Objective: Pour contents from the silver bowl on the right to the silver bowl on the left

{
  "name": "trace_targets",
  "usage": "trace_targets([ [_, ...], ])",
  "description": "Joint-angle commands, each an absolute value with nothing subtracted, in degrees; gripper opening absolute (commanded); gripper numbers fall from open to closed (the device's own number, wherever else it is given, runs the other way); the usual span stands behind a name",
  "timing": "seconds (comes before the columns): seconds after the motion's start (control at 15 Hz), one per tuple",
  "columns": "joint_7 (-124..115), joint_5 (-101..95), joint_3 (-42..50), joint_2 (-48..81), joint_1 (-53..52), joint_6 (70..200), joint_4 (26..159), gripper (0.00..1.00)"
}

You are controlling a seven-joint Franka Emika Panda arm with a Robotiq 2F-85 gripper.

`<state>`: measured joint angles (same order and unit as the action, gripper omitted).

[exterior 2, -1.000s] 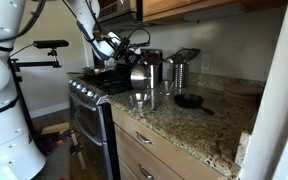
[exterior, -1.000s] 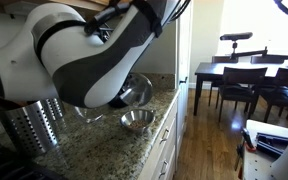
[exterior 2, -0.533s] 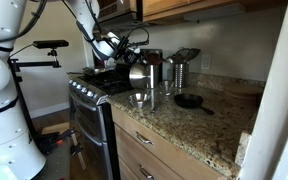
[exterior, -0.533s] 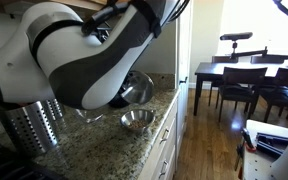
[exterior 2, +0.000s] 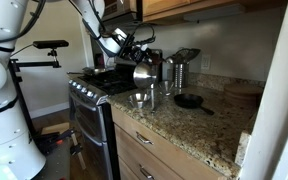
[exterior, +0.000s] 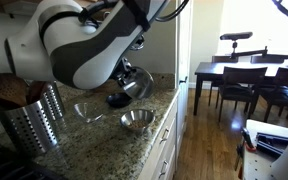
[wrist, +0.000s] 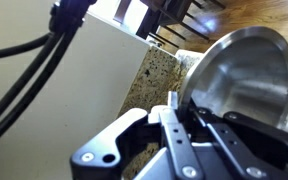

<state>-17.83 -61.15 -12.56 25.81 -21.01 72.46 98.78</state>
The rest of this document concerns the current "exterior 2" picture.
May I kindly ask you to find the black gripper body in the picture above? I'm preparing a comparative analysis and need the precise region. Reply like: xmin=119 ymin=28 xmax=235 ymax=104
xmin=130 ymin=44 xmax=150 ymax=64

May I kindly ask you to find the silver steel bowl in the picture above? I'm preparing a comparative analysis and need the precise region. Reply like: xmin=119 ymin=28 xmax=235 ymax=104
xmin=132 ymin=61 xmax=158 ymax=89
xmin=127 ymin=92 xmax=151 ymax=109

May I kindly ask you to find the clear glass bowl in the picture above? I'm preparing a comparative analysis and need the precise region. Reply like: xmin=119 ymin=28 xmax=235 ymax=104
xmin=158 ymin=79 xmax=176 ymax=97

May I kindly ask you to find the steel ladle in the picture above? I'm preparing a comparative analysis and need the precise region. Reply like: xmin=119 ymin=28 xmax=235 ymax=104
xmin=165 ymin=55 xmax=177 ymax=65

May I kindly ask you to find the steel mesh skimmer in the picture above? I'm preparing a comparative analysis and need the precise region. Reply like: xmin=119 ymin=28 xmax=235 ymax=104
xmin=174 ymin=47 xmax=202 ymax=64

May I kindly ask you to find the steel frying pan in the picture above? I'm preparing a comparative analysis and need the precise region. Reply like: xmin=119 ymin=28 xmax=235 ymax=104
xmin=67 ymin=67 xmax=108 ymax=77

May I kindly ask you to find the steel over-range microwave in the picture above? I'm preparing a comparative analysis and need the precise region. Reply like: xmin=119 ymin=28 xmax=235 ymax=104
xmin=98 ymin=0 xmax=143 ymax=26

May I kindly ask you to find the wooden upper cabinet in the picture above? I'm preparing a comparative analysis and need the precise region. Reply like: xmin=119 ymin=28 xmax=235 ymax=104
xmin=140 ymin=0 xmax=288 ymax=24

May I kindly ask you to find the black cast iron skillet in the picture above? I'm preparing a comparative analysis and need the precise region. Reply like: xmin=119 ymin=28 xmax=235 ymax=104
xmin=173 ymin=93 xmax=216 ymax=116

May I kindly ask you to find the stainless steel gas stove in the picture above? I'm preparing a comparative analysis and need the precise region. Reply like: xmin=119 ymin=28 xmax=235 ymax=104
xmin=67 ymin=64 xmax=138 ymax=180

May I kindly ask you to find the light wooden base cabinet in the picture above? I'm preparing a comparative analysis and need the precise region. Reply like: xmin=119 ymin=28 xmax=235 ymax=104
xmin=110 ymin=105 xmax=230 ymax=180

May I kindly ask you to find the black orange bar clamp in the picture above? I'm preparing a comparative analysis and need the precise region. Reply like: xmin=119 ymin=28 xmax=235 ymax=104
xmin=35 ymin=128 xmax=77 ymax=154
xmin=68 ymin=131 xmax=87 ymax=171

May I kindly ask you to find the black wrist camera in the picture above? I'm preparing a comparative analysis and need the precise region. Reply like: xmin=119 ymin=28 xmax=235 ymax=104
xmin=117 ymin=30 xmax=138 ymax=58

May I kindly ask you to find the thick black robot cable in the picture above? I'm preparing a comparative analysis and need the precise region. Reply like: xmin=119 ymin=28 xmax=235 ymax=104
xmin=0 ymin=0 xmax=47 ymax=46
xmin=130 ymin=23 xmax=157 ymax=48

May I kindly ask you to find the white wall outlet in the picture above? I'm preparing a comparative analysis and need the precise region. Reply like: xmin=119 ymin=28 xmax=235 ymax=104
xmin=200 ymin=53 xmax=212 ymax=71

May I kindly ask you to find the silver drawer handle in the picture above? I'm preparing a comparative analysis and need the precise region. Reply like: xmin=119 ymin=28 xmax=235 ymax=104
xmin=138 ymin=164 xmax=156 ymax=180
xmin=135 ymin=131 xmax=155 ymax=146

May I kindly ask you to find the black stereo camera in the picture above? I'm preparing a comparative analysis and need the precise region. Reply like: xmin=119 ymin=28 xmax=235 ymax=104
xmin=32 ymin=39 xmax=70 ymax=50

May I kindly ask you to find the black camera stand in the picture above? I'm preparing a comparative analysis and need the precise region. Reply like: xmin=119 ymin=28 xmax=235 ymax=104
xmin=7 ymin=48 xmax=63 ymax=139

